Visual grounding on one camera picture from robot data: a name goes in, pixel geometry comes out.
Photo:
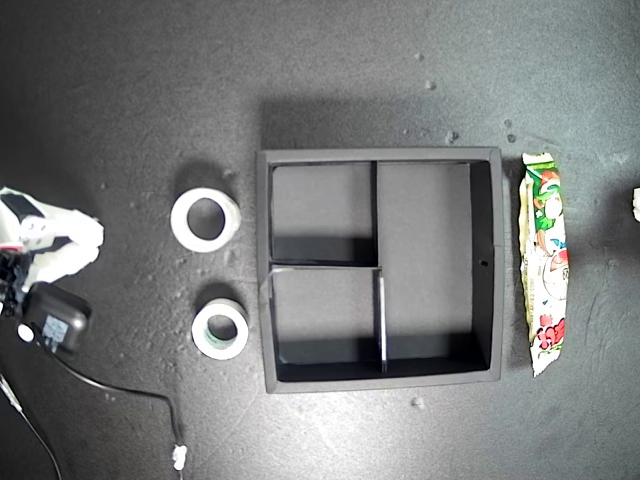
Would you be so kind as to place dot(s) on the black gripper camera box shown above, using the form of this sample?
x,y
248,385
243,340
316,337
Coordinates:
x,y
57,320

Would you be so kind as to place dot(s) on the snack bar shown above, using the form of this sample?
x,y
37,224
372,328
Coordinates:
x,y
547,260

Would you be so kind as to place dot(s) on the small white tape roll green core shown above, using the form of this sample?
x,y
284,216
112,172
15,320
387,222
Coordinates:
x,y
202,337

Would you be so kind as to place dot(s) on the large white tape roll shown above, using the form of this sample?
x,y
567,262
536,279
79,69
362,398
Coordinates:
x,y
182,220

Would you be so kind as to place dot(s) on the black tray with wells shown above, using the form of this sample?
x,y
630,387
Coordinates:
x,y
430,260

